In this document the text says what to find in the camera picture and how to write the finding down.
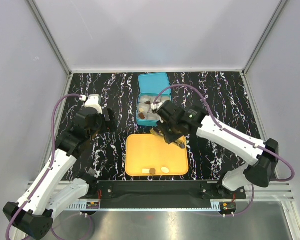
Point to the white round chocolate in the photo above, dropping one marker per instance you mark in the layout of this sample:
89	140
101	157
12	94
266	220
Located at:
165	170

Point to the dark rectangular chocolate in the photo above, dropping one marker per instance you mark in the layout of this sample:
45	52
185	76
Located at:
141	115

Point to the orange plastic tray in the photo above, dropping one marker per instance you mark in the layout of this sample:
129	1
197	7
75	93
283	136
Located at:
146	151

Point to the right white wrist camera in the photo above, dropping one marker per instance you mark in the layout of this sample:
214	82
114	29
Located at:
156	106

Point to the left small circuit board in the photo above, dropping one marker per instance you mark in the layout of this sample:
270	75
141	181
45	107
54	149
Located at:
92	205

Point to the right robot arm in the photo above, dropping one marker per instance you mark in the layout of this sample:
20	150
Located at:
259	156

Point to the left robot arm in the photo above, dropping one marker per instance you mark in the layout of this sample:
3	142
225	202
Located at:
35	212

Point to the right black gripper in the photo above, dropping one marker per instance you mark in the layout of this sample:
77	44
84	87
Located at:
169	138

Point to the white rectangular chocolate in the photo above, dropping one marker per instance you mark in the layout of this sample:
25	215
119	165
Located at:
145	171

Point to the white slotted cable duct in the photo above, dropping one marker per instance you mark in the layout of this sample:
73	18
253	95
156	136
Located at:
77	206

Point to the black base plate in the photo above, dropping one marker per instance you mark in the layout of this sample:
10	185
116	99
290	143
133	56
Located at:
166	194

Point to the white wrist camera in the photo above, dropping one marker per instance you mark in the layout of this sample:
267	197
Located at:
156	106
94	101

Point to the teal tin box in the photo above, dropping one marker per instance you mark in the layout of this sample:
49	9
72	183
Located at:
150	85

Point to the brown round chocolate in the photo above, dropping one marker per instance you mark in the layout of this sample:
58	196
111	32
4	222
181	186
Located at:
152	171

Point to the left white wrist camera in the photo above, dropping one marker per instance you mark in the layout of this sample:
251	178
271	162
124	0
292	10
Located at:
94	101

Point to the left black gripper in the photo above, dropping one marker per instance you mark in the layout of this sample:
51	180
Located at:
108	125

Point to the right small circuit board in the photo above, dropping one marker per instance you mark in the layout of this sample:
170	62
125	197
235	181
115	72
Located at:
227	206

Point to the small circuit board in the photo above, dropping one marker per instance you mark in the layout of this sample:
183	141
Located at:
92	205
227	206

